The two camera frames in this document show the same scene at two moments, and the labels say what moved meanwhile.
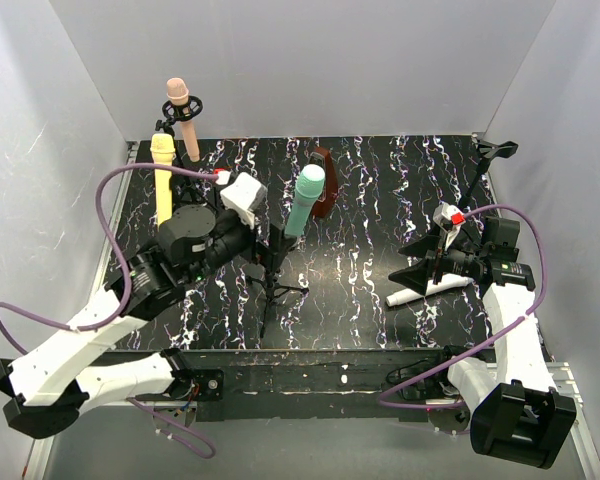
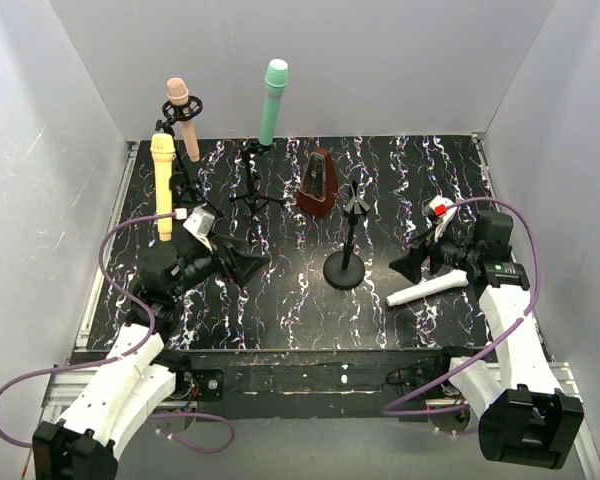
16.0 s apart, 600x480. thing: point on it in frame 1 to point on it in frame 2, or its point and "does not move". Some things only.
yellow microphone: (163, 148) does not move
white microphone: (448, 282) does not move
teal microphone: (310, 183) to (276, 80)
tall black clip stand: (487, 150) to (346, 270)
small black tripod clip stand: (274, 290) to (249, 150)
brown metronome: (325, 206) does not move
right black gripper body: (439, 261) does not move
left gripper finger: (280, 244) to (240, 262)
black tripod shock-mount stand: (172, 115) does not move
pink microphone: (177, 93) does not move
